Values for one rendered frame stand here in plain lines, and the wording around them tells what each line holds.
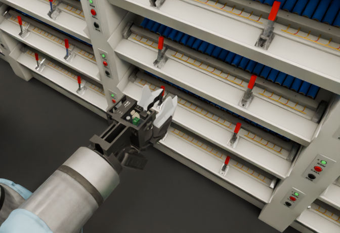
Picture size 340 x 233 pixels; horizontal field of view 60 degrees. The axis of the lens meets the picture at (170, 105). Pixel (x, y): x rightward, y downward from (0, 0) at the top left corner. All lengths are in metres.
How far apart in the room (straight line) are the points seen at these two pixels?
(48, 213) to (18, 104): 1.22
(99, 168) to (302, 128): 0.50
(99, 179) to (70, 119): 1.02
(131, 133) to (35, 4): 0.78
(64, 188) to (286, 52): 0.48
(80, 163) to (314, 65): 0.47
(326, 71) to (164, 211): 0.81
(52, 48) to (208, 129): 0.72
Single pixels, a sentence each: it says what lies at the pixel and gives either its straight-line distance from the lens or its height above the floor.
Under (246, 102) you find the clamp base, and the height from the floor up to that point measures 0.55.
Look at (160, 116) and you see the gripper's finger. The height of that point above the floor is 0.68.
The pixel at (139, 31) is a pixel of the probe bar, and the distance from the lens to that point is 0.91.
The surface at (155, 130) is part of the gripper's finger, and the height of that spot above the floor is 0.67.
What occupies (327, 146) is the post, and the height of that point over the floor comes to 0.55.
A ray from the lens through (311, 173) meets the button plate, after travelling 0.86.
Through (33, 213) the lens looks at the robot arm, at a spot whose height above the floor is 0.73.
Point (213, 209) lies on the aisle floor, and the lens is 1.21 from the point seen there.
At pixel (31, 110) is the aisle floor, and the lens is 1.59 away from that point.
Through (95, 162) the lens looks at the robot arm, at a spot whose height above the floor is 0.73.
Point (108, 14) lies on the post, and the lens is 0.86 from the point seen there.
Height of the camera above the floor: 1.13
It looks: 51 degrees down
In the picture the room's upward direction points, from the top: straight up
